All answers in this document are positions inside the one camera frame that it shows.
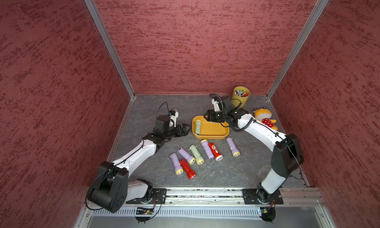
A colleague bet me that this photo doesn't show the green flashlight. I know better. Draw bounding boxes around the green flashlight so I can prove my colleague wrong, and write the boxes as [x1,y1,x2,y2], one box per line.
[195,120,202,136]
[190,145,204,165]

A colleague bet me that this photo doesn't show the yellow plastic storage box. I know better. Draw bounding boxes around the yellow plastic storage box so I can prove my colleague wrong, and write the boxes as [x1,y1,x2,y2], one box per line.
[192,116,230,140]

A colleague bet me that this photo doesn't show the purple flashlight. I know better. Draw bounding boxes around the purple flashlight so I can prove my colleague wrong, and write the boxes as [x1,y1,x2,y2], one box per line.
[170,153,184,175]
[178,147,196,165]
[201,139,215,159]
[226,137,240,157]

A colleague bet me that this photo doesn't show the red flashlight white head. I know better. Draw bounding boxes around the red flashlight white head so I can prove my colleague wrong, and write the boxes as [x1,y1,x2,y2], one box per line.
[209,142,223,161]

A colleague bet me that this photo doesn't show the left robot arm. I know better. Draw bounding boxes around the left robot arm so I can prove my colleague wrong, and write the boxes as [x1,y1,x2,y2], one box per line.
[85,123,192,213]

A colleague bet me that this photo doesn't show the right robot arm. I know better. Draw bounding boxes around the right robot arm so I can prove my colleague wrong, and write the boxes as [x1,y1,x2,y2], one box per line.
[204,108,304,204]

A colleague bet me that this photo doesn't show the pens in cup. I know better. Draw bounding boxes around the pens in cup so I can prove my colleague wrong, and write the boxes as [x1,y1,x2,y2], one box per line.
[235,90,249,97]

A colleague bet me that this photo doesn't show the yellow pen cup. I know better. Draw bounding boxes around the yellow pen cup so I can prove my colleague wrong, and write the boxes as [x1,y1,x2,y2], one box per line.
[231,86,250,108]

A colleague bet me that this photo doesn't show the yellow plush toy red dress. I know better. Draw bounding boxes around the yellow plush toy red dress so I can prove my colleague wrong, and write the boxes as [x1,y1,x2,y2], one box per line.
[253,107,278,131]

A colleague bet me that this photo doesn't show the red flashlight lower left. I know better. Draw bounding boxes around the red flashlight lower left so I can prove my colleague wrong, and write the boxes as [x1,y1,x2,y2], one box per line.
[179,159,196,180]

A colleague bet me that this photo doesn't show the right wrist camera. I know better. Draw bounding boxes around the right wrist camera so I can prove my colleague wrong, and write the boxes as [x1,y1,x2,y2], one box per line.
[211,98,223,112]

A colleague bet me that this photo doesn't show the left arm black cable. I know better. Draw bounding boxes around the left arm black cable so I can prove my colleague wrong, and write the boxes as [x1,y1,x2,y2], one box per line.
[155,101,170,119]

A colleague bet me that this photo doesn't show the aluminium front rail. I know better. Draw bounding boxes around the aluminium front rail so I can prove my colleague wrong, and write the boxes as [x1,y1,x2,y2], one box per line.
[153,187,326,207]

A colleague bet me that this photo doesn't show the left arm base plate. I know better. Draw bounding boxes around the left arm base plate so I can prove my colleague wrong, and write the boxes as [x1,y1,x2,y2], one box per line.
[125,188,167,205]

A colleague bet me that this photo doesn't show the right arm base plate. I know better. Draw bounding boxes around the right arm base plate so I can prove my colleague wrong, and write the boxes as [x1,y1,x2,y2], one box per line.
[242,188,284,205]

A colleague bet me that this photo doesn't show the right corner aluminium post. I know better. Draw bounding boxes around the right corner aluminium post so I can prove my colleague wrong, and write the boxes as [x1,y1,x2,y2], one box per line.
[266,0,330,101]

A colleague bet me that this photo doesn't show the corner aluminium post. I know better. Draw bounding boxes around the corner aluminium post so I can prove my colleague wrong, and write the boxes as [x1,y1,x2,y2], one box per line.
[266,0,330,101]
[84,0,135,100]

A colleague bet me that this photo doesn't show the left corner aluminium post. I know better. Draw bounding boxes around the left corner aluminium post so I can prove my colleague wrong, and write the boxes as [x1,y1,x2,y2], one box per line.
[84,0,135,100]

